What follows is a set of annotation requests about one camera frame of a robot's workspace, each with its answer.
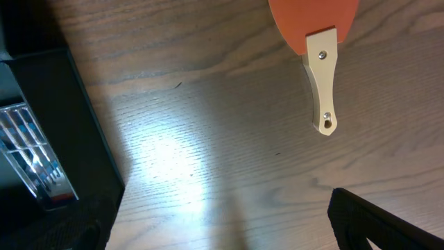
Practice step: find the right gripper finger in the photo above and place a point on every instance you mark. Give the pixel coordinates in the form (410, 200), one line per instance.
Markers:
(356, 223)

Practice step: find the dark green open box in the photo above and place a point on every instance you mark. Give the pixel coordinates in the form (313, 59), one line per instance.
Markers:
(38, 69)

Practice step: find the orange scraper wooden handle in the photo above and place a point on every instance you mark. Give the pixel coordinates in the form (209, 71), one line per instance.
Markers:
(313, 29)

